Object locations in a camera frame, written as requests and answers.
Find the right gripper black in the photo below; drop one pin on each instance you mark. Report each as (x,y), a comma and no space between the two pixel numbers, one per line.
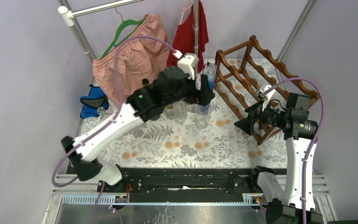
(247,123)

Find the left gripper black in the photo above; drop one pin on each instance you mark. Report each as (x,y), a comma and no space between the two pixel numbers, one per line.
(202,97)

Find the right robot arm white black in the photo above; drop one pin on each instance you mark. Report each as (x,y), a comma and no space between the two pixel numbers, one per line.
(293,204)

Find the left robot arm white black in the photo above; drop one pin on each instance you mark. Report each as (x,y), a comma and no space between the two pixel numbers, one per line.
(172,85)

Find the small clear bottle bluish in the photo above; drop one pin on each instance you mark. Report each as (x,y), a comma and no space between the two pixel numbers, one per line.
(202,115)

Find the blue glass bottle silver cap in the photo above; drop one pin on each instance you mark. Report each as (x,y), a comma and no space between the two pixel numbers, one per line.
(210,69)

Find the small clear glass bottle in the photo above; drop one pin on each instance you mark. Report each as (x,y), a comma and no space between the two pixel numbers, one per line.
(179,112)

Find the wooden wine rack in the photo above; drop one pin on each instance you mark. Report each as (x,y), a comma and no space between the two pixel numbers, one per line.
(226,70)

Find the dark green wine bottle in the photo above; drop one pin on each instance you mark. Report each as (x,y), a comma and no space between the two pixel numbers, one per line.
(145,82)

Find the red garment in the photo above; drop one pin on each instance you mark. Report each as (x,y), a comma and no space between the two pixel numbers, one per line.
(184,38)

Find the floral table mat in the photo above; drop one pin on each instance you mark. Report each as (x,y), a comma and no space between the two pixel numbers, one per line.
(166,143)

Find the pink skirt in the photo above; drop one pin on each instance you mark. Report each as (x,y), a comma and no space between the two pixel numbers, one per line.
(121,72)

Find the pink clothes hanger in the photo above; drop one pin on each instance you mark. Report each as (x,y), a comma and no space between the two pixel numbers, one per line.
(186,6)

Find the vertical metal pole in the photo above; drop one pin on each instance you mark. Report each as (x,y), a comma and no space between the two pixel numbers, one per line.
(196,26)

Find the clear glass flask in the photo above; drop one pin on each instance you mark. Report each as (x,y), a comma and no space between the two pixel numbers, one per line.
(101,111)

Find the blue black bag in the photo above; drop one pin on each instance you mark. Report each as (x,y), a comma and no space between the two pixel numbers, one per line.
(94,99)

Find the green clothes hanger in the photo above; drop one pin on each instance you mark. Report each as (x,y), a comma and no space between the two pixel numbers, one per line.
(120,29)

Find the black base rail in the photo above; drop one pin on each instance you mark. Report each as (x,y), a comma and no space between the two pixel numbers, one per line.
(188,185)

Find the metal clothes rail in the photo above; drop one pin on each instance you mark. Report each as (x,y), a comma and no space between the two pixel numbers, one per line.
(95,26)

